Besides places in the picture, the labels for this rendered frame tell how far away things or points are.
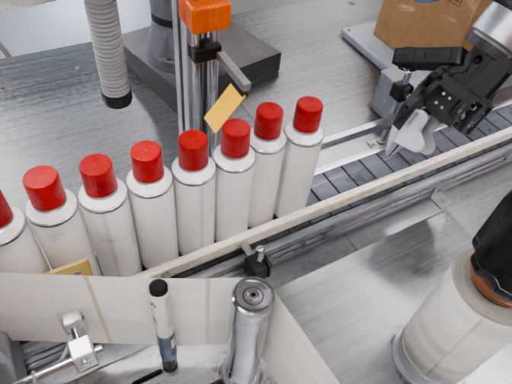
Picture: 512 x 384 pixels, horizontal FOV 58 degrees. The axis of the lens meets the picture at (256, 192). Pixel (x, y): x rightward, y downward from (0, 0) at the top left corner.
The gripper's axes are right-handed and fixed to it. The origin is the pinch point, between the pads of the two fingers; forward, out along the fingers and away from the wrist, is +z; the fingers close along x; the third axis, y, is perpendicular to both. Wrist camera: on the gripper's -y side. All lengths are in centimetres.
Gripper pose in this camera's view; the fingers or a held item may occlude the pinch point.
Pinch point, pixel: (389, 146)
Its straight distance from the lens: 77.6
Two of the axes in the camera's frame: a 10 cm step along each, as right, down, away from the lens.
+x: 7.1, 0.6, 7.0
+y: 4.8, 6.9, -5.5
